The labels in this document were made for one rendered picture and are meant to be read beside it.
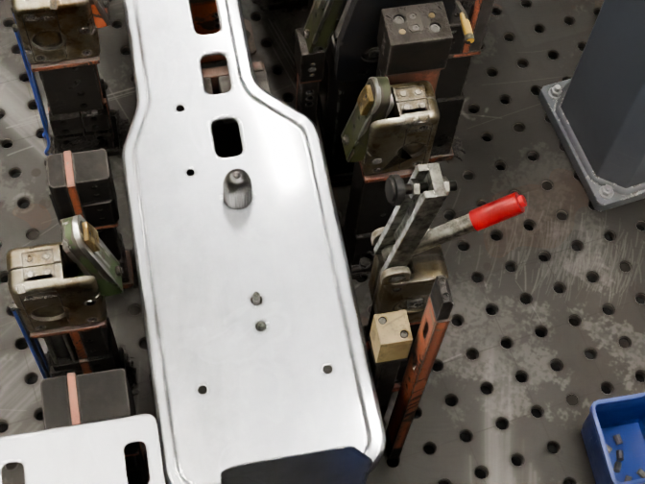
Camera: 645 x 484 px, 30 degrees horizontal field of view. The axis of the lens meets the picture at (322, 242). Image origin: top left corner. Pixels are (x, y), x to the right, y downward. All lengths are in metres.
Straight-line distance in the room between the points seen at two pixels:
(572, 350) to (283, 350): 0.50
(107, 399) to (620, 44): 0.76
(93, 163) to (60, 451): 0.33
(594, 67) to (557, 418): 0.46
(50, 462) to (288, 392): 0.25
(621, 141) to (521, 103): 0.21
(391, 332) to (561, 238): 0.54
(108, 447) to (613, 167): 0.81
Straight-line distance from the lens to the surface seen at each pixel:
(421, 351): 1.20
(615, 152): 1.66
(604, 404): 1.52
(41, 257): 1.27
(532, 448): 1.57
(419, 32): 1.31
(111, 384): 1.27
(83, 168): 1.37
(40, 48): 1.50
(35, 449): 1.24
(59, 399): 1.28
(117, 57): 1.80
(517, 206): 1.19
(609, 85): 1.61
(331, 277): 1.29
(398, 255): 1.20
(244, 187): 1.29
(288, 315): 1.27
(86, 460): 1.23
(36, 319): 1.33
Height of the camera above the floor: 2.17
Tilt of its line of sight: 64 degrees down
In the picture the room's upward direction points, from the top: 6 degrees clockwise
